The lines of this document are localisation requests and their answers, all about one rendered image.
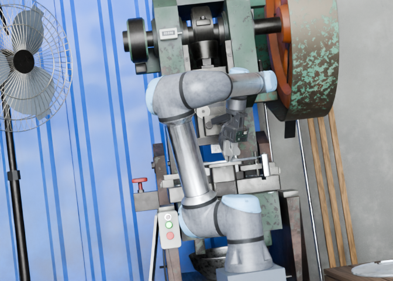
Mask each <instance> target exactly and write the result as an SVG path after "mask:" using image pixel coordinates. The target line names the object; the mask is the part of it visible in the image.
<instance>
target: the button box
mask: <svg viewBox="0 0 393 281"><path fill-rule="evenodd" d="M166 214H170V215H171V219H170V220H166V219H165V215H166ZM157 216H158V226H159V232H160V241H161V247H162V249H163V265H164V277H165V281H167V274H166V260H165V252H164V249H169V248H178V247H180V246H181V236H180V227H179V221H178V213H177V211H176V210H170V211H161V212H159V213H158V215H157ZM167 221H171V222H172V224H173V226H172V228H169V229H168V228H166V227H165V223H166V222H167ZM168 232H172V233H173V234H174V238H173V239H171V240H169V239H168V238H167V236H166V235H167V233H168Z"/></svg>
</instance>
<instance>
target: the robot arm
mask: <svg viewBox="0 0 393 281"><path fill-rule="evenodd" d="M276 88H277V78H276V76H275V73H274V72H273V71H262V72H249V70H247V69H245V68H239V67H234V68H231V69H230V71H229V74H227V73H225V72H223V71H201V70H197V71H188V72H182V73H179V74H172V75H163V76H161V77H158V78H155V79H152V80H151V81H150V83H149V84H148V86H147V90H146V105H147V108H148V110H149V112H150V113H151V114H153V115H155V116H158V120H159V122H160V123H161V124H163V125H165V127H166V130H167V134H168V138H169V141H170V145H171V149H172V152H173V156H174V160H175V164H176V167H177V171H178V175H179V177H180V182H181V186H182V189H183V192H184V198H183V199H182V201H181V204H182V205H181V206H180V208H179V210H178V214H179V216H178V221H179V224H180V227H181V229H182V230H183V232H184V233H185V234H186V235H187V236H189V237H191V238H206V237H225V236H227V253H226V259H225V272H229V273H245V272H255V271H259V270H265V269H268V268H271V267H273V260H272V257H271V255H270V253H269V251H268V249H267V246H266V244H265V242H264V233H263V224H262V218H261V208H260V202H259V199H258V198H257V197H256V196H253V195H224V196H222V200H218V198H217V195H216V192H214V191H213V190H211V189H210V187H209V183H208V178H207V175H206V172H205V167H204V163H203V160H202V156H201V152H200V149H199V145H198V141H197V137H196V134H195V130H194V125H193V122H192V117H193V115H194V114H195V110H194V109H197V108H200V107H204V106H208V105H211V104H213V103H217V102H222V101H225V100H226V113H225V114H223V115H220V116H215V117H214V118H212V119H211V123H212V124H216V125H221V124H222V123H224V122H225V123H224V124H223V126H222V127H221V128H222V129H221V131H220V132H219V146H220V149H221V151H222V154H223V157H224V159H225V160H226V162H229V161H230V160H231V159H232V157H233V155H240V150H239V148H238V143H240V142H245V141H248V138H249V128H248V127H246V126H245V125H244V117H247V113H246V112H245V109H246V102H247V96H249V95H256V94H260V93H269V92H273V91H275V90H276ZM226 139H228V140H226Z"/></svg>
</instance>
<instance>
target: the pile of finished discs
mask: <svg viewBox="0 0 393 281"><path fill-rule="evenodd" d="M380 263H381V264H377V263H374V262H371V263H365V264H362V265H359V266H356V267H354V268H353V269H352V270H351V272H352V274H354V275H357V276H364V277H393V260H386V261H381V262H380ZM359 273H362V274H359Z"/></svg>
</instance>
